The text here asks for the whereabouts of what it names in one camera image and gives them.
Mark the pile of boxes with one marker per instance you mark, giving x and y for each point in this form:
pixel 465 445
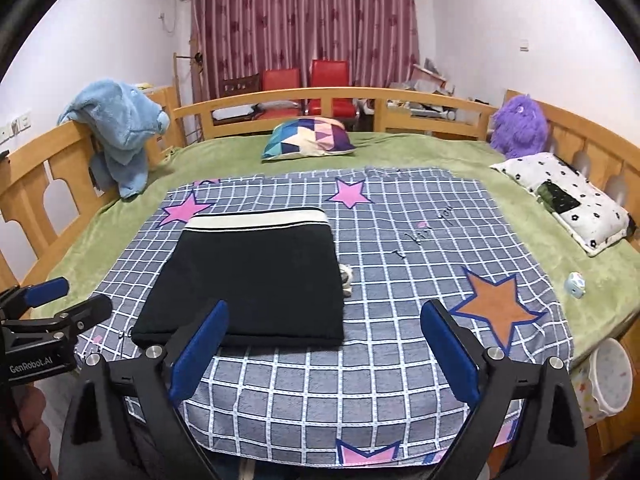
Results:
pixel 430 82

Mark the small light blue toy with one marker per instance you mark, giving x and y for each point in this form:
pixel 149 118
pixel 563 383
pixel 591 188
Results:
pixel 575 285

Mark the wooden bed frame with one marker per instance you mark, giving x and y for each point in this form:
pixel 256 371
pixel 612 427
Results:
pixel 325 97

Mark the maroon patterned curtain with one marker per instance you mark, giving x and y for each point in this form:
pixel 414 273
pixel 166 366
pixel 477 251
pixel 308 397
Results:
pixel 300 15

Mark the green fleece blanket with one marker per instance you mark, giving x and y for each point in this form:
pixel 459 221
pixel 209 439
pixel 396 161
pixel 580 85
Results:
pixel 430 152

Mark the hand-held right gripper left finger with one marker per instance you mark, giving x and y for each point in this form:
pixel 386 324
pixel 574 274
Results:
pixel 197 350

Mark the grey grid blanket with stars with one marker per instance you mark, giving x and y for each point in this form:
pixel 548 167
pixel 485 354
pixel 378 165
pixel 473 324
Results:
pixel 400 270

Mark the dark green pouch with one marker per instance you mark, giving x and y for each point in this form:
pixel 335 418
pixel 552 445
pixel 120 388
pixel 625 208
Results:
pixel 557 197

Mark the white patterned bin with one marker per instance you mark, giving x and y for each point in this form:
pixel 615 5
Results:
pixel 607 377

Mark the white wall socket panel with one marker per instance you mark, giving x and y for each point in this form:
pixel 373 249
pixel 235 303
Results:
pixel 15 125

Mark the blue plush toy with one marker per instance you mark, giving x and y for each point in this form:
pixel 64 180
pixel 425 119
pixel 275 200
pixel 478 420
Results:
pixel 120 120

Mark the geometric patterned pillow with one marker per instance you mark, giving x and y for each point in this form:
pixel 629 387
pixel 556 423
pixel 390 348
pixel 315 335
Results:
pixel 310 137

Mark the wooden coat rack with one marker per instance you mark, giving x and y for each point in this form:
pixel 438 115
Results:
pixel 192 67

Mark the white floral pillow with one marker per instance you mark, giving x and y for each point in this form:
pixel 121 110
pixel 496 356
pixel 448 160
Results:
pixel 590 210

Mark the black pants with white stripe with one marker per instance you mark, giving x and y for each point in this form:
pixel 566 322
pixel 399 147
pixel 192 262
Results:
pixel 250 280

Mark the dark wooden chair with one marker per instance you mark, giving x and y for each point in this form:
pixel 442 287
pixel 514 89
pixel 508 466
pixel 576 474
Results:
pixel 240 85

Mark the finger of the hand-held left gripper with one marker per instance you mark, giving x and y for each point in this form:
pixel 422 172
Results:
pixel 47 288
pixel 85 311

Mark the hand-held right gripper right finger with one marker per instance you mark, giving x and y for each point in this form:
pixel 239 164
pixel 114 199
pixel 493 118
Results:
pixel 452 350

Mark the red chair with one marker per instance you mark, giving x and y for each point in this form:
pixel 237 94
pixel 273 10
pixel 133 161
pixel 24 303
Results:
pixel 329 77
pixel 280 82

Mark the purple fluffy plush toy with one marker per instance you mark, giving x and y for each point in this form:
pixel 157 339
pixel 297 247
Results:
pixel 520 125

